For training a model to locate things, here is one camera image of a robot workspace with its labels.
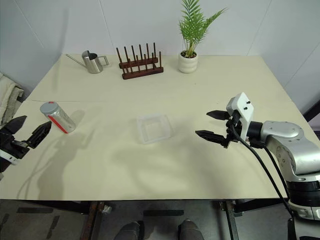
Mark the dark rounded shape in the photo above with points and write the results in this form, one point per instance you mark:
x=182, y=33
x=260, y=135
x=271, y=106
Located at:
x=130, y=231
x=190, y=230

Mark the clear plastic container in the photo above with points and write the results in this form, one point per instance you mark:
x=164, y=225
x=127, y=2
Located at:
x=155, y=130

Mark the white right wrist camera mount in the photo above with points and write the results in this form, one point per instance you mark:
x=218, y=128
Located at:
x=243, y=110

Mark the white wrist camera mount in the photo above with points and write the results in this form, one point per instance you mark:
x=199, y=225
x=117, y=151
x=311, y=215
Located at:
x=10, y=158
x=243, y=110

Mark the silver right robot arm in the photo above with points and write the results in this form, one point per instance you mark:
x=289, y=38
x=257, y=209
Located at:
x=282, y=132

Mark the dark wooden peg rack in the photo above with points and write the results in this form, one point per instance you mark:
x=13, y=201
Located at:
x=142, y=71

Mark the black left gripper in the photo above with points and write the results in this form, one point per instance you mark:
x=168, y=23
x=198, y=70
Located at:
x=15, y=147

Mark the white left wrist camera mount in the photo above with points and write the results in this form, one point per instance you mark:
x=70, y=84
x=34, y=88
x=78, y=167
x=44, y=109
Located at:
x=10, y=158

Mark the silver red can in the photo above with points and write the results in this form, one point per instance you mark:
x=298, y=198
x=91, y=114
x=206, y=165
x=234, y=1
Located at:
x=62, y=121

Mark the small grey round lid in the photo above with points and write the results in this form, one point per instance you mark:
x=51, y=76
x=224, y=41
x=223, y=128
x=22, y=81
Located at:
x=48, y=108

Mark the black floor tape strip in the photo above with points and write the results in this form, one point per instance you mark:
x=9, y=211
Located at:
x=163, y=213

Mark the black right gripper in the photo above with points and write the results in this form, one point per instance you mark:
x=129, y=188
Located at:
x=232, y=130

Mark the green fern in white pot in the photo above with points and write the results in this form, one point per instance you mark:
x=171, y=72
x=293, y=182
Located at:
x=187, y=63

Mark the steel watering can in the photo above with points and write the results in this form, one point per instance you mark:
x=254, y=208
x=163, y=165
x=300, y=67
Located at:
x=92, y=63

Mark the beige crumpled cloth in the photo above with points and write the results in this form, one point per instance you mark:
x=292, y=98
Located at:
x=6, y=95

